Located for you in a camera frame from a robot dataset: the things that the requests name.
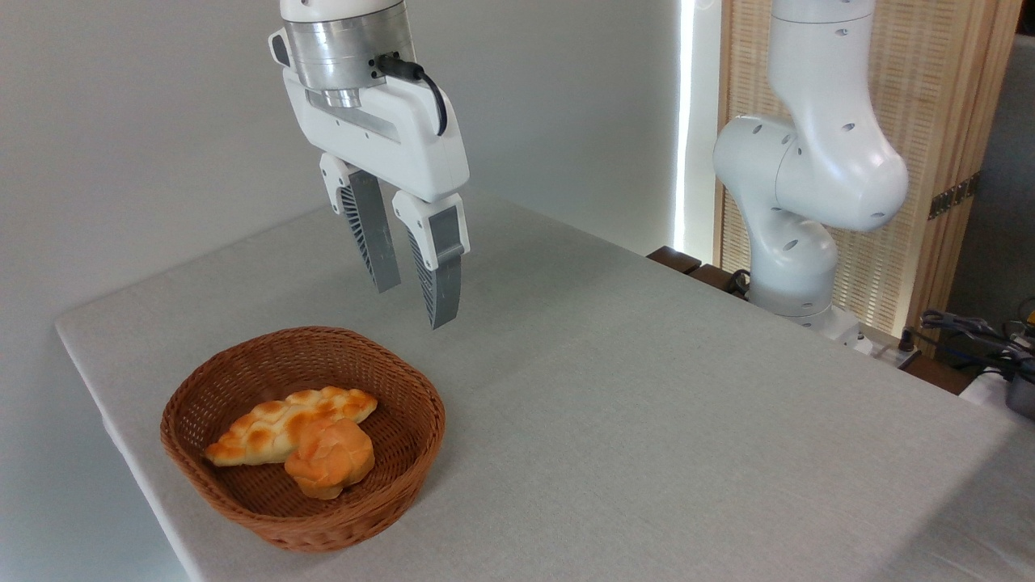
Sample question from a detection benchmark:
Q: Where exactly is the white power strip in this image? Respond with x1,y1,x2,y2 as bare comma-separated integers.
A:
867,333,923,370

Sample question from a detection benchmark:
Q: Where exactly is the grey tablecloth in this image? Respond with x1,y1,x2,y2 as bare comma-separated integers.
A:
55,190,1035,582

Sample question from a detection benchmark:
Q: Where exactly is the brown wicker basket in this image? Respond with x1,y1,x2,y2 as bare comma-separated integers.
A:
159,326,446,553

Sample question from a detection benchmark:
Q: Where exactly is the round knotted bread bun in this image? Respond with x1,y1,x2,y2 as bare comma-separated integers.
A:
284,418,376,500

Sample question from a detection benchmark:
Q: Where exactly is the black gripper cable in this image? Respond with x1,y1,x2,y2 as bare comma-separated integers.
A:
374,53,448,137

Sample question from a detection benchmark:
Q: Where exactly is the long braided bread loaf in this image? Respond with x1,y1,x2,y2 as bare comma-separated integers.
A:
204,386,378,467

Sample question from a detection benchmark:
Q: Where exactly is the black cable bundle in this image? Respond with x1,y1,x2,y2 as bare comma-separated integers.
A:
918,301,1035,382

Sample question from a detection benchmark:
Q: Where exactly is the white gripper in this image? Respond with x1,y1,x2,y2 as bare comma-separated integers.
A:
281,68,471,330

